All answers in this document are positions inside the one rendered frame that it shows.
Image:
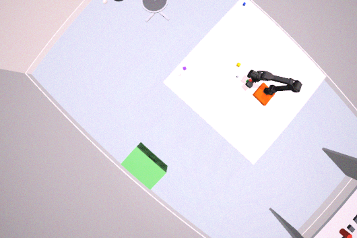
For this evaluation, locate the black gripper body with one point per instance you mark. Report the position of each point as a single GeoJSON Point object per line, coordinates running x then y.
{"type": "Point", "coordinates": [250, 84]}

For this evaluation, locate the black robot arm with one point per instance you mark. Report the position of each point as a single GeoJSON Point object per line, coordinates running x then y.
{"type": "Point", "coordinates": [293, 85]}

